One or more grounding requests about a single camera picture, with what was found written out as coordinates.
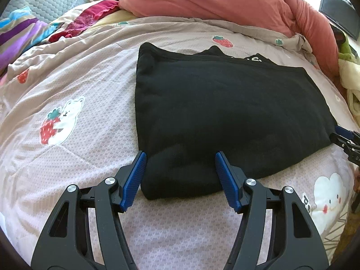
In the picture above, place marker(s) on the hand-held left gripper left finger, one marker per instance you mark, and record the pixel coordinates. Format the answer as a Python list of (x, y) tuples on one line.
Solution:
[(135, 180)]

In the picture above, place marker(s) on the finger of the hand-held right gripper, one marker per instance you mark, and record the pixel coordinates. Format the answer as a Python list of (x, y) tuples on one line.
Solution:
[(341, 135)]

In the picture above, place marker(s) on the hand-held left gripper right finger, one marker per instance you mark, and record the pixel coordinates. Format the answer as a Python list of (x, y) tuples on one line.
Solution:
[(227, 182)]

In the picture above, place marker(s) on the black sweater with orange patches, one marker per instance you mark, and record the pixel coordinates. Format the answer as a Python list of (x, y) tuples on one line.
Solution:
[(225, 104)]

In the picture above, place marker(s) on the cream fleece blanket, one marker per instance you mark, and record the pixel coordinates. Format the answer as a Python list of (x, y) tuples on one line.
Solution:
[(351, 81)]

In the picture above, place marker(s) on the strawberry print quilt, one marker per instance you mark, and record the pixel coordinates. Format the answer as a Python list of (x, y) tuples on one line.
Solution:
[(84, 152)]

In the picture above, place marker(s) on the green cloth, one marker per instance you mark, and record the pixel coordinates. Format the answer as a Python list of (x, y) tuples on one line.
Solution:
[(347, 47)]

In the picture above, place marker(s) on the black rectangular panel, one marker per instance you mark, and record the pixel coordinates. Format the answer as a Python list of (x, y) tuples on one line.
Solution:
[(337, 11)]

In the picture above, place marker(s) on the cream yellow cloth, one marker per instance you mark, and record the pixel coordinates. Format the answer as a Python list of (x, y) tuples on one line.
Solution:
[(118, 17)]

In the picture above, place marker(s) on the dark red cloth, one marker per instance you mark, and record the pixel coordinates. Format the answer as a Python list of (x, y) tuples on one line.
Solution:
[(84, 17)]

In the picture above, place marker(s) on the pink duvet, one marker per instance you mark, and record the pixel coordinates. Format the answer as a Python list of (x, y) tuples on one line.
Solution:
[(211, 0)]

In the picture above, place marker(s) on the striped blue purple cloth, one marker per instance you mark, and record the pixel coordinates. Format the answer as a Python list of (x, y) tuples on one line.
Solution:
[(17, 33)]

